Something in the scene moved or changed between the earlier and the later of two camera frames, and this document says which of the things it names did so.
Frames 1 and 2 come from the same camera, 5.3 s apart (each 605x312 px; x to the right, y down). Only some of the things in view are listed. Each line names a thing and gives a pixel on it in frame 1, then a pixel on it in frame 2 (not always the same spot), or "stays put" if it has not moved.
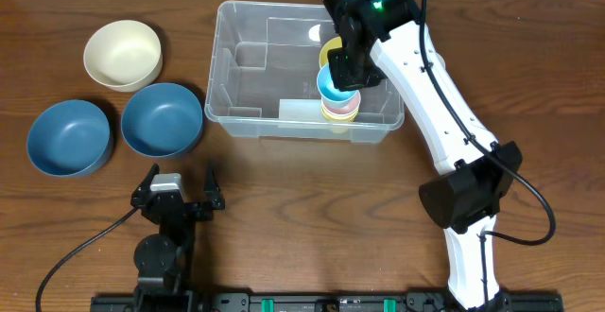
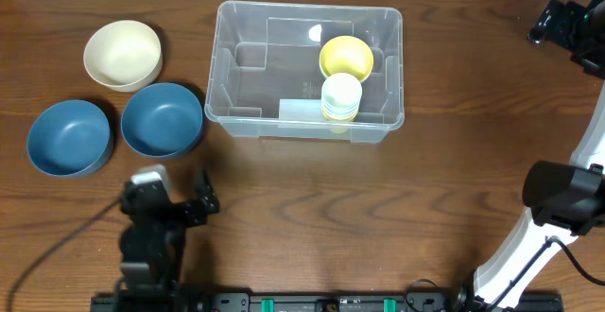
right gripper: (352, 78) to (555, 17)
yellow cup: (340, 129) stays put
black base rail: (318, 302) stays put
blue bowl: (69, 138) stays put
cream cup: (440, 62) to (341, 91)
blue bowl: (162, 120) stays put
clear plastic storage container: (265, 60) stays put
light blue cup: (328, 89) to (341, 111)
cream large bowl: (125, 56) stays put
